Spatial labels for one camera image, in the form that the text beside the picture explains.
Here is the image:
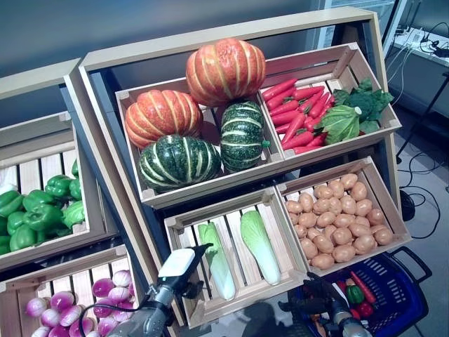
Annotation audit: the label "green leafy cabbage head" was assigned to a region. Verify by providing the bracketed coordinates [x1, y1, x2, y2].
[315, 104, 363, 145]

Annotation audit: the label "wooden crate with green peppers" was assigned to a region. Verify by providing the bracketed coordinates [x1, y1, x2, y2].
[0, 111, 119, 273]

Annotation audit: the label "large wooden display rack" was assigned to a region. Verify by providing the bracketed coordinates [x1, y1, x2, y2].
[79, 6, 403, 328]

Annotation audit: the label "wide green striped pumpkin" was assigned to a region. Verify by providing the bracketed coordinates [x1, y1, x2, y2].
[138, 134, 222, 193]

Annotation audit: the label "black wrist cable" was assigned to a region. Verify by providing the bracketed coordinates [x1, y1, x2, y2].
[79, 302, 143, 333]

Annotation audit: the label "large round orange pumpkin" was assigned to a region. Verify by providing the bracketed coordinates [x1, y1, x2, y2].
[185, 37, 267, 107]

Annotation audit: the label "black round floor base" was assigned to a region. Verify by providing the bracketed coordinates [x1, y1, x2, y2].
[399, 189, 417, 222]

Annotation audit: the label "black tripod stand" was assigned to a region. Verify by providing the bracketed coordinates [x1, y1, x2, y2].
[395, 72, 449, 163]

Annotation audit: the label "wooden crate with napa cabbages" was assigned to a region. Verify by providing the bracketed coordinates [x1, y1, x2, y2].
[163, 187, 310, 329]

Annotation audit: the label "wooden crate with potatoes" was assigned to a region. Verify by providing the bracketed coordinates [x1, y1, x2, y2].
[275, 156, 413, 278]

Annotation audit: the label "flat orange striped pumpkin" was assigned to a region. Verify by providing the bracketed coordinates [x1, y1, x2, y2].
[124, 89, 203, 150]

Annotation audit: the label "red bell pepper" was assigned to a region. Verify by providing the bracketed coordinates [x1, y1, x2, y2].
[356, 301, 375, 319]

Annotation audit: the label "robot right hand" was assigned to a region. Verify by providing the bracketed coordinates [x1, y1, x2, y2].
[279, 272, 340, 319]

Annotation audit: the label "white table with equipment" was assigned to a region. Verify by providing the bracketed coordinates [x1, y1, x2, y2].
[384, 19, 449, 77]

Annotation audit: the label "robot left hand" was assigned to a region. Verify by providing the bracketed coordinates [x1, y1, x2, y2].
[175, 242, 215, 300]

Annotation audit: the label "blue plastic shopping basket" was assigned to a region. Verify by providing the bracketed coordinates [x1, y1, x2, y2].
[290, 246, 433, 336]

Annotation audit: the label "green pumpkin with stem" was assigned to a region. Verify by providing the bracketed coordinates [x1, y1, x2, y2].
[220, 100, 272, 173]

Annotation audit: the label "slim napa cabbage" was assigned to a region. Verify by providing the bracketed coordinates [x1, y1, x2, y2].
[197, 221, 237, 302]

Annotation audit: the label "black floor cable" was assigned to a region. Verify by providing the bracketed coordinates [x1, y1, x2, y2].
[396, 150, 449, 240]

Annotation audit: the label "wooden crate with carrots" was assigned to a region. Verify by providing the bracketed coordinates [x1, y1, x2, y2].
[258, 41, 403, 162]

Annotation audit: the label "wooden crate with pumpkins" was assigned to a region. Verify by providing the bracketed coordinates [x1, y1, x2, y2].
[114, 75, 286, 211]

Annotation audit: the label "wooden crate with purple turnips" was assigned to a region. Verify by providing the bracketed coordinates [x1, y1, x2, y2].
[0, 244, 142, 337]

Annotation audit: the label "dark green leafy broccoli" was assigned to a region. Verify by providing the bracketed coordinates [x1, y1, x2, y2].
[332, 77, 395, 135]

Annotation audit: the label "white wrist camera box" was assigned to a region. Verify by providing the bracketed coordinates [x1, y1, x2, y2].
[158, 247, 196, 282]

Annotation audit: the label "broad napa cabbage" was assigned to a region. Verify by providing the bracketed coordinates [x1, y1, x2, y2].
[240, 209, 281, 286]

